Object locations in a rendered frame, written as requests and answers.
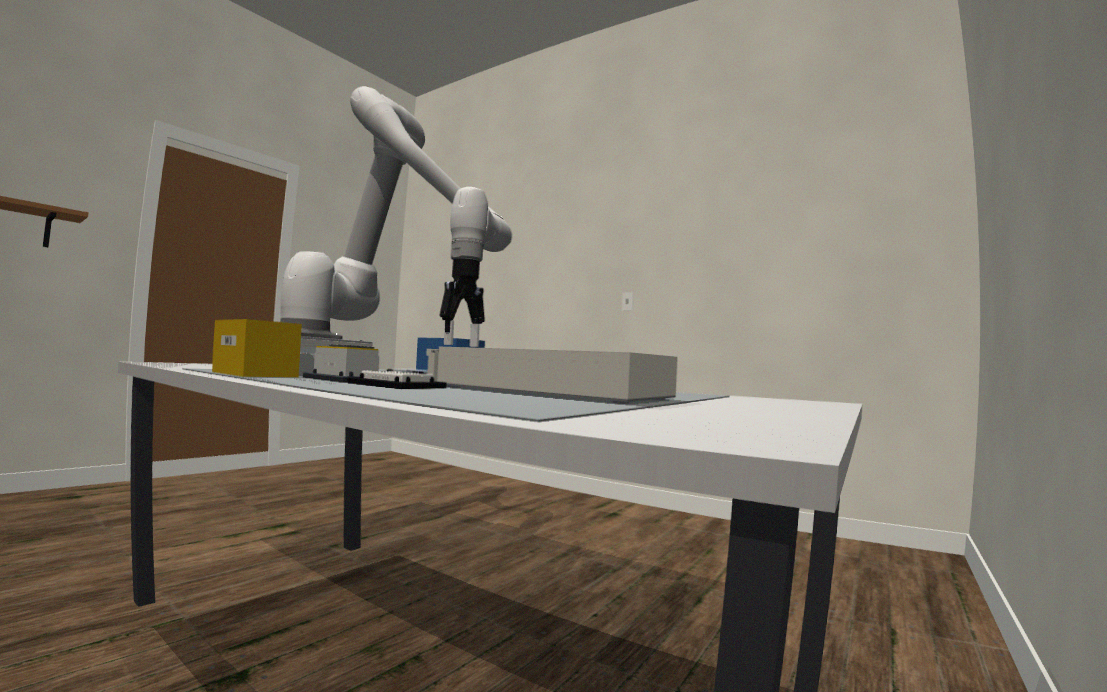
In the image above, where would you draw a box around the grey rectangular mat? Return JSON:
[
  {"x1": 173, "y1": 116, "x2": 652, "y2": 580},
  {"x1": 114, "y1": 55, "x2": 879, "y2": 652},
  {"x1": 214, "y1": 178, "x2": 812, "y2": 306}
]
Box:
[{"x1": 182, "y1": 368, "x2": 730, "y2": 422}]

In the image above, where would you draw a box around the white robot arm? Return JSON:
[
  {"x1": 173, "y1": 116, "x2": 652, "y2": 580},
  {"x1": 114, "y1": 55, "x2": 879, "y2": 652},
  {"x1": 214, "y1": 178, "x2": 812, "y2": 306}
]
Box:
[{"x1": 280, "y1": 86, "x2": 513, "y2": 339}]

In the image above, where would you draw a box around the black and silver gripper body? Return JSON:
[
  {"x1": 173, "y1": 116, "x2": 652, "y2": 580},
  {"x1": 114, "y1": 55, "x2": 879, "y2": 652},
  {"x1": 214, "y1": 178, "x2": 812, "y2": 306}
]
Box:
[{"x1": 452, "y1": 259, "x2": 480, "y2": 299}]

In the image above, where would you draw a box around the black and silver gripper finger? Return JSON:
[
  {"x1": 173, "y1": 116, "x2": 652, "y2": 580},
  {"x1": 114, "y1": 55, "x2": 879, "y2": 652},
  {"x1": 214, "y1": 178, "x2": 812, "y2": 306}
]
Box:
[
  {"x1": 465, "y1": 286, "x2": 485, "y2": 347},
  {"x1": 439, "y1": 281, "x2": 468, "y2": 345}
]

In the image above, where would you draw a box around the yellow bin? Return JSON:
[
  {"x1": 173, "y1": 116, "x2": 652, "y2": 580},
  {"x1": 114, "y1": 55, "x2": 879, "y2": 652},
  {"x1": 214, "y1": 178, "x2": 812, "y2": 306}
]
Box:
[{"x1": 213, "y1": 319, "x2": 302, "y2": 376}]

